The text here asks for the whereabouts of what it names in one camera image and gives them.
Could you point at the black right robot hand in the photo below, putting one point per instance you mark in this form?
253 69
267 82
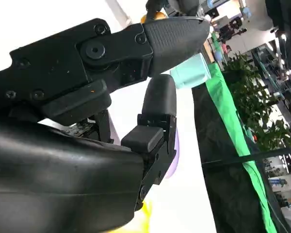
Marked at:
51 170

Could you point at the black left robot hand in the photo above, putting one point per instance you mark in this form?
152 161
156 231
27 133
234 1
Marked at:
152 6

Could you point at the orange and white bread roll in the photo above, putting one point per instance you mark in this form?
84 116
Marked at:
158 15
146 216

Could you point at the pale green mug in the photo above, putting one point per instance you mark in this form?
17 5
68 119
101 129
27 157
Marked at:
194 72

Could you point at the person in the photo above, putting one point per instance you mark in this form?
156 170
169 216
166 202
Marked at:
226 48

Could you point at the lilac plate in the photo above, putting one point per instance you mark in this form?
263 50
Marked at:
174 157

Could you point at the green potted plant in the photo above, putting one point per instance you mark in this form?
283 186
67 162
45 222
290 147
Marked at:
252 97

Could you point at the green cloth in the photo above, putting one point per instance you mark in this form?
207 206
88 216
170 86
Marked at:
232 121

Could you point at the black cloth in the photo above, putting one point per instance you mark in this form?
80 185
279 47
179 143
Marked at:
220 170

